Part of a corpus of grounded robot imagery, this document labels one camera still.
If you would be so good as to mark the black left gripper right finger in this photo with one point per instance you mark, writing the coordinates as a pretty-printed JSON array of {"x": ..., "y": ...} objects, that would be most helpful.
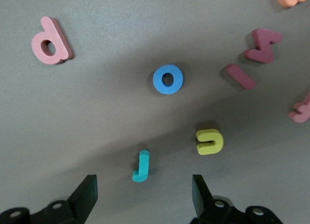
[{"x": 210, "y": 209}]

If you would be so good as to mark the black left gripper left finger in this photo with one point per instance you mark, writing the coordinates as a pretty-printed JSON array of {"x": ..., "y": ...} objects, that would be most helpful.
[{"x": 72, "y": 209}]

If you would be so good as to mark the teal foam letter r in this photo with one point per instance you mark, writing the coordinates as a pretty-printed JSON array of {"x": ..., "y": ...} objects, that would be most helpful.
[{"x": 143, "y": 168}]

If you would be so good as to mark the blue foam letter o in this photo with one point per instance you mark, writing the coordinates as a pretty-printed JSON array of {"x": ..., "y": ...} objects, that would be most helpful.
[{"x": 158, "y": 84}]

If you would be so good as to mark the pink foam letter p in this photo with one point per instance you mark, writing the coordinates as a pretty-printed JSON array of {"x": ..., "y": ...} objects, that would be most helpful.
[{"x": 36, "y": 47}]

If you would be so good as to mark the yellow foam letter u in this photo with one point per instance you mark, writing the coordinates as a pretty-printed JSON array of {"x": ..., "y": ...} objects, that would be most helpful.
[{"x": 215, "y": 142}]

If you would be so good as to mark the pink foam letter f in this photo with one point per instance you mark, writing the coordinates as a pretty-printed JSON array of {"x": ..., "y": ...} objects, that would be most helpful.
[{"x": 301, "y": 115}]

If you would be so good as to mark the maroon foam letter i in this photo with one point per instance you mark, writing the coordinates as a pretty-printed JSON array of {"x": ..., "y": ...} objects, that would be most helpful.
[{"x": 241, "y": 77}]

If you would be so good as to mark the red letter l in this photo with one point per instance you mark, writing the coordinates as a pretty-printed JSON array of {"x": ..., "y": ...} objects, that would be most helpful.
[{"x": 261, "y": 53}]

